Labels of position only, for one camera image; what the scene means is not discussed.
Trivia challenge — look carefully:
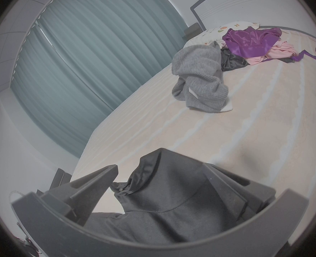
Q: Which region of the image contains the black T-shirt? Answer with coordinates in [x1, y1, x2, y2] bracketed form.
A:
[84, 147, 244, 244]

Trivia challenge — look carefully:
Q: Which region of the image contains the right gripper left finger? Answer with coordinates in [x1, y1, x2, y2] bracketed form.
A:
[41, 164, 119, 225]

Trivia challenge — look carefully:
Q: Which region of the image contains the black chest of drawers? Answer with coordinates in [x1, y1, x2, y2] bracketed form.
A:
[49, 168, 73, 191]

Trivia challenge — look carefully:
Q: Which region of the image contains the bed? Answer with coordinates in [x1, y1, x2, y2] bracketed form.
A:
[71, 0, 316, 216]

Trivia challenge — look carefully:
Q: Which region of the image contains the purple garment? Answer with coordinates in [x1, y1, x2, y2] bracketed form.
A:
[222, 27, 316, 64]

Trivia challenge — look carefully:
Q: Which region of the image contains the grey garment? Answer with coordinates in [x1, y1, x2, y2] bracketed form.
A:
[171, 40, 233, 114]

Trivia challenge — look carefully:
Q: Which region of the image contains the blue-green curtain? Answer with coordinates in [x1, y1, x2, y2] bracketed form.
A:
[11, 0, 188, 158]

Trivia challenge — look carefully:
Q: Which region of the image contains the black shiny garment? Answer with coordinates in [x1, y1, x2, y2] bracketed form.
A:
[220, 48, 251, 72]

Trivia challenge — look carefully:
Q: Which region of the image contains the grey bedside table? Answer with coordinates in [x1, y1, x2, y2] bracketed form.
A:
[184, 22, 201, 41]

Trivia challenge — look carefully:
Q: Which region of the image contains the pink garment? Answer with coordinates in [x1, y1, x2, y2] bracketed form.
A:
[245, 40, 299, 66]

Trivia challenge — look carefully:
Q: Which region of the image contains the white printed pillow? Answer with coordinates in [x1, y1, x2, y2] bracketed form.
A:
[183, 21, 260, 47]

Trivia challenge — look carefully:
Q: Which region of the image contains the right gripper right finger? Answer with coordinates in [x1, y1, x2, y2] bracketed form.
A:
[202, 163, 276, 223]

